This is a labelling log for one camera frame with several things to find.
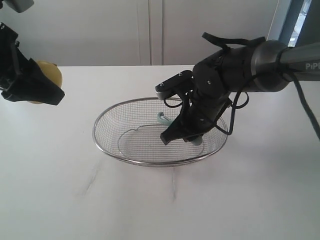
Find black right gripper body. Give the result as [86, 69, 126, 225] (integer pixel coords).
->
[176, 48, 255, 135]

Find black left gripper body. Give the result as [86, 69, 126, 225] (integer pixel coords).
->
[0, 22, 32, 102]

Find green handled vegetable peeler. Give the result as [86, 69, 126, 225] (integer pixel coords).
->
[156, 112, 203, 146]

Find yellow lemon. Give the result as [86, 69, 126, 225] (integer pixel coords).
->
[27, 58, 65, 106]

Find oval metal mesh basket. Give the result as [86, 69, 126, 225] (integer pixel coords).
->
[92, 97, 228, 167]

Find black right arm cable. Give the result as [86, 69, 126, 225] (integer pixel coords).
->
[162, 31, 320, 143]

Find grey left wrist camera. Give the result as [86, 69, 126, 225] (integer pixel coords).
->
[0, 0, 35, 13]

